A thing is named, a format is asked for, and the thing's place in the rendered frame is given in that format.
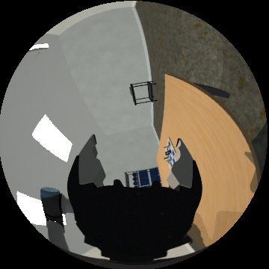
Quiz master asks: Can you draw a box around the blue and cream chessboard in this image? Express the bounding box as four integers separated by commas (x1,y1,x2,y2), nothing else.
165,138,176,168

